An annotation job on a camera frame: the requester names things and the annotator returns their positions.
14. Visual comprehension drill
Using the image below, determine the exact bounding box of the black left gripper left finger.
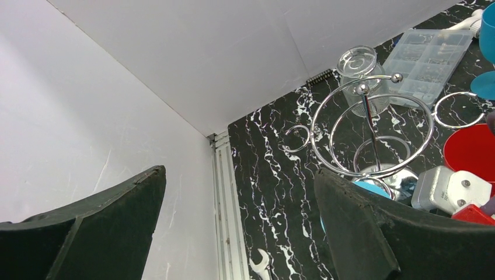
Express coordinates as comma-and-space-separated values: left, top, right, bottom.
1, 165, 166, 279

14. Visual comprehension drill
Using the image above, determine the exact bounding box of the red plastic goblet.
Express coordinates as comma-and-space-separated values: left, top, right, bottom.
443, 124, 494, 196

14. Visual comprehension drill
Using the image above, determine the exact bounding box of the black screwdriver bit strip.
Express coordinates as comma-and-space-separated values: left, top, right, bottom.
306, 69, 334, 87

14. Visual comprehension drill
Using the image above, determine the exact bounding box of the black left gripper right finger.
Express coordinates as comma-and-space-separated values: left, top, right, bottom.
313, 169, 494, 279

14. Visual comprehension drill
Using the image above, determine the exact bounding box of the chrome spiral glass rack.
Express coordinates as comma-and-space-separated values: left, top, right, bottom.
283, 72, 488, 200

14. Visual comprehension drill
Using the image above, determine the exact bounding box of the blue plastic goblet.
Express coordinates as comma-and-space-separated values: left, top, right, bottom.
470, 3, 494, 101
319, 180, 391, 235

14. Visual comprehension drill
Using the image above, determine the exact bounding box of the clear plastic parts box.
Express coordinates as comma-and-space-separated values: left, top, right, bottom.
383, 29, 473, 108

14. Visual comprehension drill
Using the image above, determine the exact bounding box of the blue plastic goblet back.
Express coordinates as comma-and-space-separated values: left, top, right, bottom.
470, 3, 494, 101

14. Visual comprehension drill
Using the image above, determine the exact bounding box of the aluminium frame rail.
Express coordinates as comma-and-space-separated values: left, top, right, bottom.
208, 131, 250, 279

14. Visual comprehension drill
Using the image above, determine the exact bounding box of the white small tool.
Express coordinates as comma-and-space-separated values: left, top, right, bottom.
447, 9, 484, 39

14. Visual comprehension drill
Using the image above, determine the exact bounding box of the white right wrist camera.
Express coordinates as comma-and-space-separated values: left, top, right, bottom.
411, 166, 494, 226

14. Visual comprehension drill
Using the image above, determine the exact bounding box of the clear glass wine glass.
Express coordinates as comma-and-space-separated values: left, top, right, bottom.
337, 45, 388, 117

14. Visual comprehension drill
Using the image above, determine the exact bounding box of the silver open-end wrench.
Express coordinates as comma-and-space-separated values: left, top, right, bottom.
249, 248, 272, 280

